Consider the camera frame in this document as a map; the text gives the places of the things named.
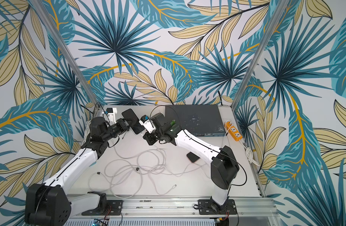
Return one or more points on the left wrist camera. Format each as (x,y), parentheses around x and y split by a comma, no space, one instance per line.
(111,114)

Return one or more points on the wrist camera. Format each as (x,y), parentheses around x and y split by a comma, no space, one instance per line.
(111,114)
(147,123)

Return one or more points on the orange power strip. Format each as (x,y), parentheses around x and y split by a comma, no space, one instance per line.
(232,130)

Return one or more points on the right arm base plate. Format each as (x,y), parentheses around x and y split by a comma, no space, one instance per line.
(209,207)

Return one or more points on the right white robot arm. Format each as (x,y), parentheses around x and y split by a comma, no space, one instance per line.
(221,160)

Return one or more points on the aluminium mounting rail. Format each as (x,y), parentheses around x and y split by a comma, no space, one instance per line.
(183,207)

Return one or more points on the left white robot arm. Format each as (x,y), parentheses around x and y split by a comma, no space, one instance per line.
(47,203)

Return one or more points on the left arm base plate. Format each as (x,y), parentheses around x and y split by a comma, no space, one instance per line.
(107,208)

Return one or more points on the black phone light case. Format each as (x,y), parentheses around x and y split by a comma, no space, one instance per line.
(130,116)

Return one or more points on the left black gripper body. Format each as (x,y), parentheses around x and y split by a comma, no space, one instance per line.
(125,123)

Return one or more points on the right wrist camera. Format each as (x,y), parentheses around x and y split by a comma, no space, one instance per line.
(147,123)

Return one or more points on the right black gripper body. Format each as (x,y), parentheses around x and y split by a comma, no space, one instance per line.
(152,135)

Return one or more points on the dark phone pink case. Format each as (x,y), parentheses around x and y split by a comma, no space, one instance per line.
(192,157)

